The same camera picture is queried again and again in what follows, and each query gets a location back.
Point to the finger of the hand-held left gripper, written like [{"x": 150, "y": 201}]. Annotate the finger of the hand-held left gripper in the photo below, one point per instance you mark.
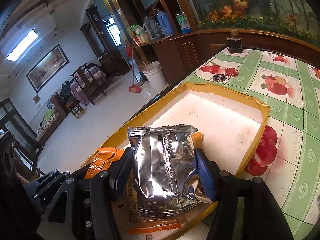
[{"x": 42, "y": 185}]

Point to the grey silver snack packet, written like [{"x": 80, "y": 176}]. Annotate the grey silver snack packet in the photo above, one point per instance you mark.
[{"x": 162, "y": 160}]

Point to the framed wall picture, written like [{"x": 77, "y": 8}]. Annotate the framed wall picture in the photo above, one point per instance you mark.
[{"x": 47, "y": 67}]

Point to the red white carton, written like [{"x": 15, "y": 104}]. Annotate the red white carton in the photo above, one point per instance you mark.
[{"x": 142, "y": 39}]

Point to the yellow-edged cardboard box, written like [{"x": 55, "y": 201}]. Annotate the yellow-edged cardboard box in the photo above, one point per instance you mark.
[{"x": 220, "y": 125}]

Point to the wooden stool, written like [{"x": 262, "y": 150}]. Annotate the wooden stool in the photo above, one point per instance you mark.
[{"x": 75, "y": 108}]

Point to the orange snack packet red label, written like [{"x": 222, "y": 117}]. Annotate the orange snack packet red label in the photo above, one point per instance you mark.
[{"x": 102, "y": 161}]

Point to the large aquarium with plants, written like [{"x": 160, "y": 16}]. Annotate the large aquarium with plants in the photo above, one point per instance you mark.
[{"x": 250, "y": 2}]

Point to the wooden bench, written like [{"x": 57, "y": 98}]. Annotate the wooden bench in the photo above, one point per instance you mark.
[{"x": 51, "y": 120}]

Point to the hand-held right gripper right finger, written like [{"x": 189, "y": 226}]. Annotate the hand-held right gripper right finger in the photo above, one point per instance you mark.
[{"x": 205, "y": 175}]

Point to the white plastic bucket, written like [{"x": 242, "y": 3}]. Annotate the white plastic bucket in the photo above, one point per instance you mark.
[{"x": 155, "y": 76}]

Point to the black jar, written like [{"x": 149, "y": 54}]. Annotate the black jar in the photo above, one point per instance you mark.
[{"x": 234, "y": 45}]

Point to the blue green plastic bag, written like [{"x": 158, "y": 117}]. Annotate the blue green plastic bag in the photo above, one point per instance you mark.
[{"x": 183, "y": 23}]

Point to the grey thermos jug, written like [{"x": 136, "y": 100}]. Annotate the grey thermos jug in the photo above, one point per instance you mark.
[{"x": 151, "y": 28}]

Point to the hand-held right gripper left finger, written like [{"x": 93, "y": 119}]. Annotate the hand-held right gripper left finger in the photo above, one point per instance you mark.
[{"x": 122, "y": 172}]

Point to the silver foil snack packet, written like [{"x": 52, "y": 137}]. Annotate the silver foil snack packet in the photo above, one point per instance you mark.
[{"x": 162, "y": 208}]

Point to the wooden chair with cloth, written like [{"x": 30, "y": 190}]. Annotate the wooden chair with cloth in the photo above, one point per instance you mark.
[{"x": 88, "y": 80}]

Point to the green white packet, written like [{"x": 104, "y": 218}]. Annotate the green white packet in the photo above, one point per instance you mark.
[{"x": 137, "y": 30}]

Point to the red broom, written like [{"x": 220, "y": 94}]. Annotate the red broom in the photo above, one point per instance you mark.
[{"x": 135, "y": 88}]

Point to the ceiling light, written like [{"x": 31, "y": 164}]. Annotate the ceiling light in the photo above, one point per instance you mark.
[{"x": 22, "y": 45}]

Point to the blue thermos jug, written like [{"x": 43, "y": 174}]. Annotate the blue thermos jug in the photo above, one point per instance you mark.
[{"x": 165, "y": 23}]

